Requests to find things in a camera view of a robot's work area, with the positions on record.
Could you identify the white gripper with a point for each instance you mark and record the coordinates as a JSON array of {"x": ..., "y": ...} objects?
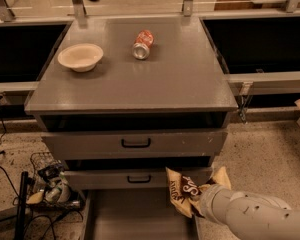
[{"x": 207, "y": 198}]

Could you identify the red soda can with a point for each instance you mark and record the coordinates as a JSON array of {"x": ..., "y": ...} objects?
[{"x": 142, "y": 45}]

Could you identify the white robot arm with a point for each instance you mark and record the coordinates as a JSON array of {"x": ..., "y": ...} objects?
[{"x": 250, "y": 216}]

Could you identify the wire basket with items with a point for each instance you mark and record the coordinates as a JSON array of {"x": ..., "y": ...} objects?
[{"x": 49, "y": 188}]

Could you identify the grey drawer cabinet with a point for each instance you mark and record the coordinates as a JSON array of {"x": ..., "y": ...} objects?
[{"x": 179, "y": 87}]

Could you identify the brown sea salt chip bag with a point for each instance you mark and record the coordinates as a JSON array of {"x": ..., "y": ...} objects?
[{"x": 185, "y": 194}]

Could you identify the grey open bottom drawer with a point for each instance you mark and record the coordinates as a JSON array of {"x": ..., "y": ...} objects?
[{"x": 134, "y": 214}]

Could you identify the black pole stand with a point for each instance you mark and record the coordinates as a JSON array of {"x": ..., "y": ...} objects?
[{"x": 21, "y": 207}]

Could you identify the grey middle drawer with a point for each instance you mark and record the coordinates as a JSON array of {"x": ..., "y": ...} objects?
[{"x": 117, "y": 179}]

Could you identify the white paper bowl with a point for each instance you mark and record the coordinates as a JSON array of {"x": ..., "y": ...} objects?
[{"x": 81, "y": 57}]

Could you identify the grey top drawer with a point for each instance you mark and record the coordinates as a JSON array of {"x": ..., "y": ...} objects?
[{"x": 134, "y": 144}]

